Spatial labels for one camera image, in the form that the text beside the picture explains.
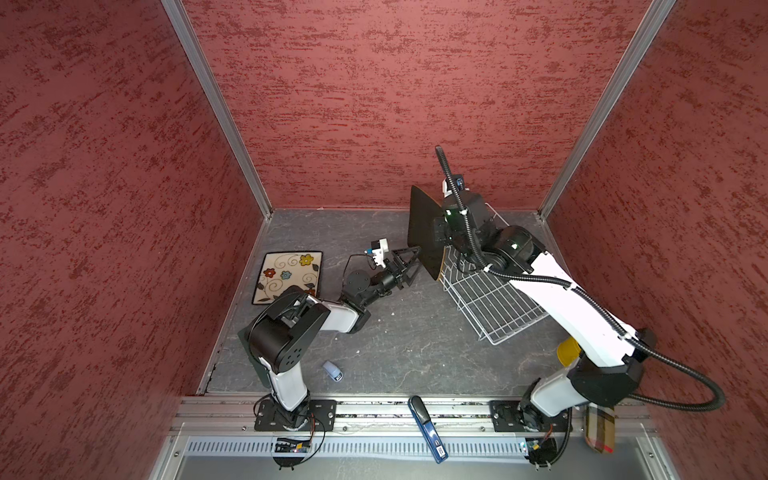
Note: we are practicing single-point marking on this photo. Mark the left aluminium corner post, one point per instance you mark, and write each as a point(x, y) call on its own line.
point(185, 33)

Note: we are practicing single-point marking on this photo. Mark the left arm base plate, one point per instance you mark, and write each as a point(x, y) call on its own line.
point(271, 416)

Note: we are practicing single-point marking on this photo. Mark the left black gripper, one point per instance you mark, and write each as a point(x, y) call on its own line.
point(398, 269)

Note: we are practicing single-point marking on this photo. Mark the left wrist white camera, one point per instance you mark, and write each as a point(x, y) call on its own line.
point(378, 251)

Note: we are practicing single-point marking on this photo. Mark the white wire dish rack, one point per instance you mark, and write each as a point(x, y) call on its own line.
point(495, 310)

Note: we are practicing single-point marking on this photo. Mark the small light blue object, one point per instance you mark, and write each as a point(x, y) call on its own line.
point(333, 371)

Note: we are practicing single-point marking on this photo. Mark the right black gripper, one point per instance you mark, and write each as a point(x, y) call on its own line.
point(439, 230)

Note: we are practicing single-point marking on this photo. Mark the plaid pouch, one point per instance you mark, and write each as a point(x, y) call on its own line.
point(599, 428)

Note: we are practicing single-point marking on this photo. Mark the yellow pen cup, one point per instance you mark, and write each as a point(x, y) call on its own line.
point(568, 351)

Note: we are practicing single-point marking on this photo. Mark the right aluminium corner post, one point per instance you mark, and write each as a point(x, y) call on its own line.
point(647, 30)

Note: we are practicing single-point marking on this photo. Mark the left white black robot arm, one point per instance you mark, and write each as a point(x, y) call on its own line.
point(276, 340)

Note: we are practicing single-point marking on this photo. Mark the blue black handheld tool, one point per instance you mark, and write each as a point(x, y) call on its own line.
point(427, 428)

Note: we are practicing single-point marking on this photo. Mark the small circuit board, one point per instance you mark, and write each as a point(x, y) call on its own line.
point(293, 446)
point(542, 453)

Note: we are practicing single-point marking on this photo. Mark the floral square ceramic plate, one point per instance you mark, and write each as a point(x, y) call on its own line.
point(282, 270)

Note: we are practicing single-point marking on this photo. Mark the dark brown square plate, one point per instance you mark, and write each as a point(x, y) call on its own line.
point(424, 212)

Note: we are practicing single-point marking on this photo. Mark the aluminium corner post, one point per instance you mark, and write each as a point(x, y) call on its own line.
point(185, 33)
point(647, 30)

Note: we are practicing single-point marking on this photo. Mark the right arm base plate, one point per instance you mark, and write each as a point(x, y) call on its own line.
point(517, 416)

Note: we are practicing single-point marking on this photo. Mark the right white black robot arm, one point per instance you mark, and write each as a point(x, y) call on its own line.
point(504, 280)

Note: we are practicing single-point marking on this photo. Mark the right small circuit board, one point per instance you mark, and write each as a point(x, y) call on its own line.
point(542, 453)

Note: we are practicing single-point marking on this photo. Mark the left small circuit board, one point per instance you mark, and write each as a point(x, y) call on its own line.
point(293, 446)

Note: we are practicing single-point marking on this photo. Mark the aluminium front rail frame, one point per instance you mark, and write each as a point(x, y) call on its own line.
point(366, 426)

